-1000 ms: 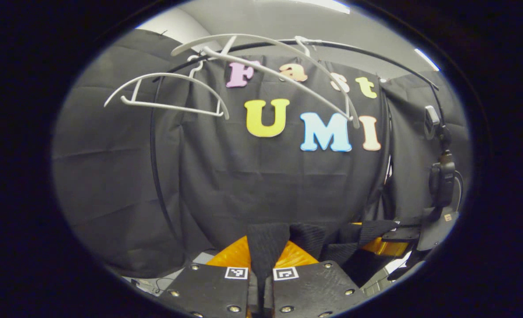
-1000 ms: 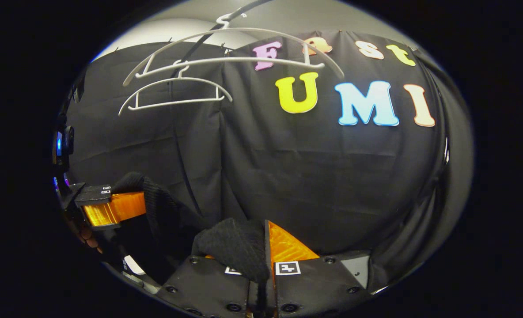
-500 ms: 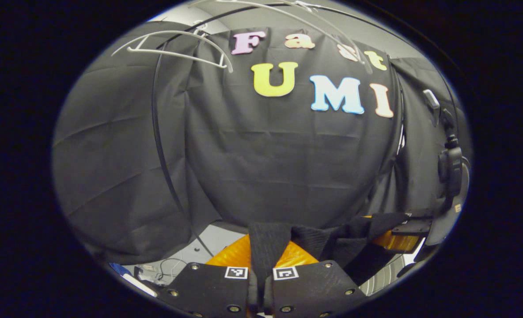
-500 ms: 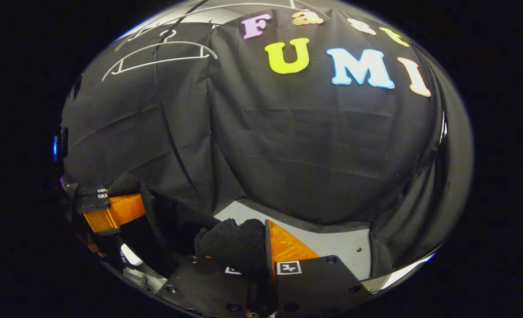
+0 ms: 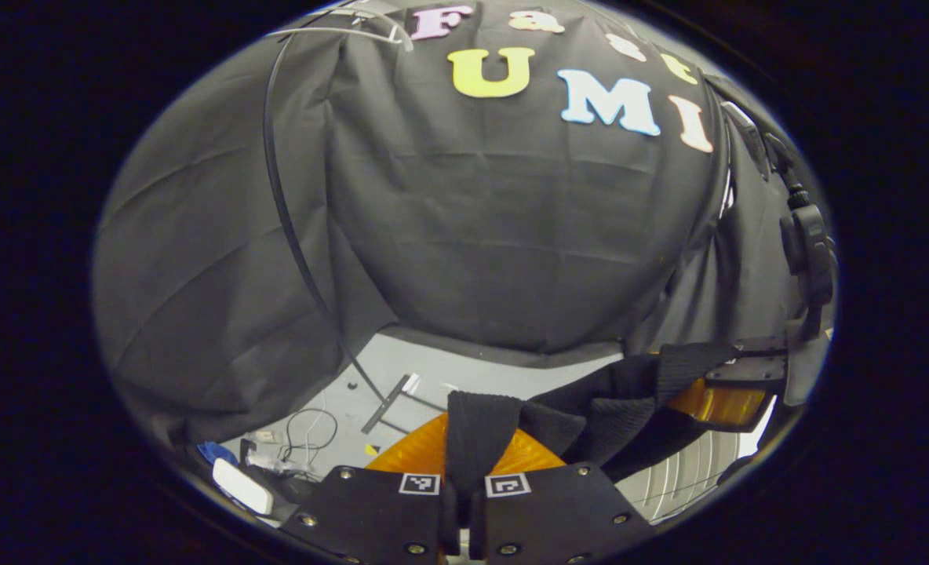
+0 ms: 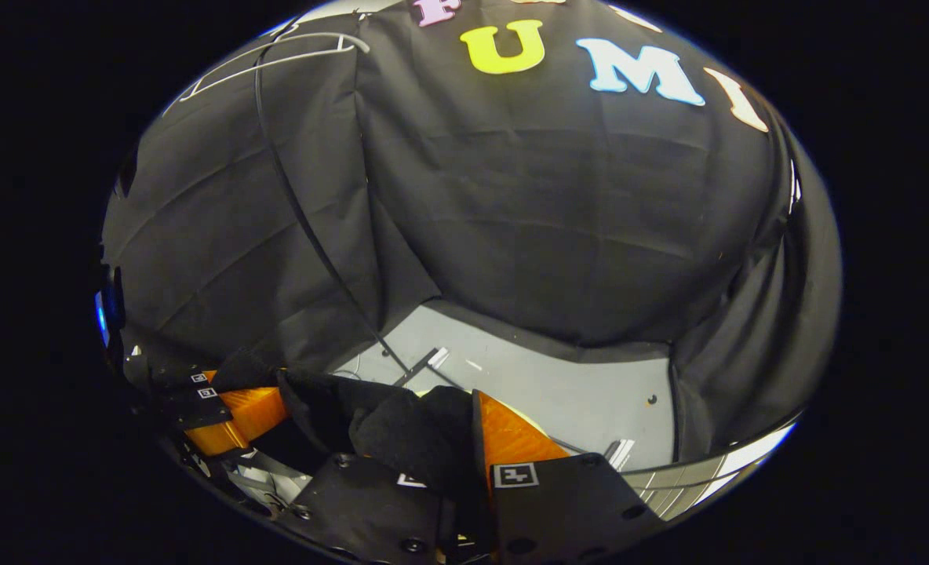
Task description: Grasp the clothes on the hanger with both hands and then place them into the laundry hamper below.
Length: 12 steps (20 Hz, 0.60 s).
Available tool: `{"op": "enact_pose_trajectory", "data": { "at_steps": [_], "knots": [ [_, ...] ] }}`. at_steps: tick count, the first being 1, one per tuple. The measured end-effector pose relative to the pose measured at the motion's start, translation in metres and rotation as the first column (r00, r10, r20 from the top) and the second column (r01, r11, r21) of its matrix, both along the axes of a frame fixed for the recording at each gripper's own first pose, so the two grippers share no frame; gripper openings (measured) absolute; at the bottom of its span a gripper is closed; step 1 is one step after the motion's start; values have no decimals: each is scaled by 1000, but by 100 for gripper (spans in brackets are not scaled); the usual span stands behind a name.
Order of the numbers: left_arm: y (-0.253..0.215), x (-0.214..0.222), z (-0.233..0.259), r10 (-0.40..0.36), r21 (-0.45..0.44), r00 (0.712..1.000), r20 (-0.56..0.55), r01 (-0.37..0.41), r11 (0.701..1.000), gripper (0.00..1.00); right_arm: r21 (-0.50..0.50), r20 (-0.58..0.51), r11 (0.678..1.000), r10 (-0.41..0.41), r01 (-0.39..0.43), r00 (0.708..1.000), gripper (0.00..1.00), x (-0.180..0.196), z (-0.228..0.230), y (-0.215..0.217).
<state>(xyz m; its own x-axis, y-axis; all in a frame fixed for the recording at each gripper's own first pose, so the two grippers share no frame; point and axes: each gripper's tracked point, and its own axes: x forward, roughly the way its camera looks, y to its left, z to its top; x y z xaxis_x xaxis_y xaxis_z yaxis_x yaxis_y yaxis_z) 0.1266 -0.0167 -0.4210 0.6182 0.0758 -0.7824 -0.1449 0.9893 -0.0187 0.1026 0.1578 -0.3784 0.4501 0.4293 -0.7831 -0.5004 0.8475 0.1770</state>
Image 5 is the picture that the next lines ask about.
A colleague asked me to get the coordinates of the black backdrop cloth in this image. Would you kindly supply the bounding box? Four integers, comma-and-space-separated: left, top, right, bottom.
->
92, 0, 811, 448

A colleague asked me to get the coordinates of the clear plastic bag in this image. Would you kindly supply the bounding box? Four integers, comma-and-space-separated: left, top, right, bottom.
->
245, 449, 312, 479

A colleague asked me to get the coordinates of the black metal clothes rack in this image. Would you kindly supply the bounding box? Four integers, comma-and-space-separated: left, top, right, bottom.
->
263, 6, 736, 434

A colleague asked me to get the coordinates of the black and white cable loop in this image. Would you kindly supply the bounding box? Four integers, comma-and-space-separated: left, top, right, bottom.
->
280, 406, 340, 465

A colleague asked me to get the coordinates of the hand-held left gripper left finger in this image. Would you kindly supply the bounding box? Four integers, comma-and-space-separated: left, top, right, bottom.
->
280, 414, 459, 565

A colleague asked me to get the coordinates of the white oblong device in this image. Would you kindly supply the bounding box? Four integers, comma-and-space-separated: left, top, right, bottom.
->
212, 457, 275, 516

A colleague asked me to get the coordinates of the empty white hanger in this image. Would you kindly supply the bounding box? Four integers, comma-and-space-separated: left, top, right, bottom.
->
275, 6, 416, 53

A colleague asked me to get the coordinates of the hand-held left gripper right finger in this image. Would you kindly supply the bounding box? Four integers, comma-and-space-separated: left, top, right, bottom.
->
468, 428, 655, 565

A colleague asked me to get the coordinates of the black ribbed jacket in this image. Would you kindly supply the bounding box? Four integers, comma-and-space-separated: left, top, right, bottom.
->
443, 341, 744, 519

